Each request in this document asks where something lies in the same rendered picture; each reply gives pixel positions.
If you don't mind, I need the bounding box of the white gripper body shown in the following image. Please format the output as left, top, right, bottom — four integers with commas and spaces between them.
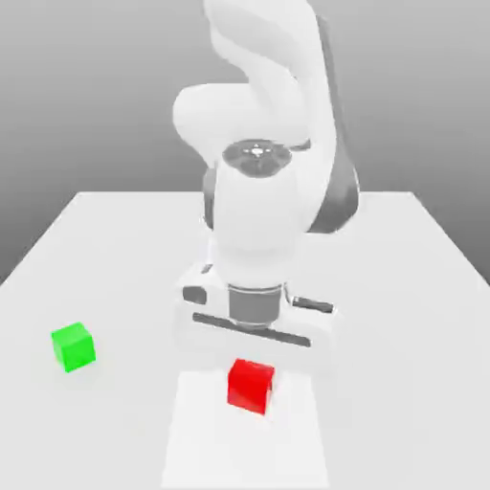
170, 300, 338, 371

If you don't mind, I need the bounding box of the small red cube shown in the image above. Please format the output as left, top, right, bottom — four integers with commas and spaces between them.
226, 358, 277, 416

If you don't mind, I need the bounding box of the small green cube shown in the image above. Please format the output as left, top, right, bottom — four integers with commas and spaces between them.
51, 322, 98, 374

